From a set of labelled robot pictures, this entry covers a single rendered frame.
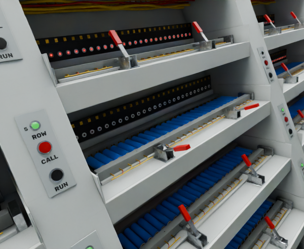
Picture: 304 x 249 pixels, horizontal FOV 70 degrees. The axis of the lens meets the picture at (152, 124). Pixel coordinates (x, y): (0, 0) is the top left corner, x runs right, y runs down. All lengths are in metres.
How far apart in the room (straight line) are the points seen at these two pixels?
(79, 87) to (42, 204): 0.18
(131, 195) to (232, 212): 0.29
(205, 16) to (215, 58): 0.27
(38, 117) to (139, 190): 0.21
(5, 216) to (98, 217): 0.14
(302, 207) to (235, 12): 0.68
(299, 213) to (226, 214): 0.37
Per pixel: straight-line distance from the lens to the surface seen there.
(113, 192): 0.40
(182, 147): 0.40
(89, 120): 0.54
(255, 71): 0.79
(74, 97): 0.38
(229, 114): 0.64
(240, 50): 0.74
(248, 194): 0.66
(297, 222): 0.89
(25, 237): 0.39
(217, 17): 0.85
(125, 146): 0.51
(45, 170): 0.35
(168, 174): 0.45
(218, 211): 0.61
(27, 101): 0.36
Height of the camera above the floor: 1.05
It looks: 4 degrees down
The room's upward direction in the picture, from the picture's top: 22 degrees counter-clockwise
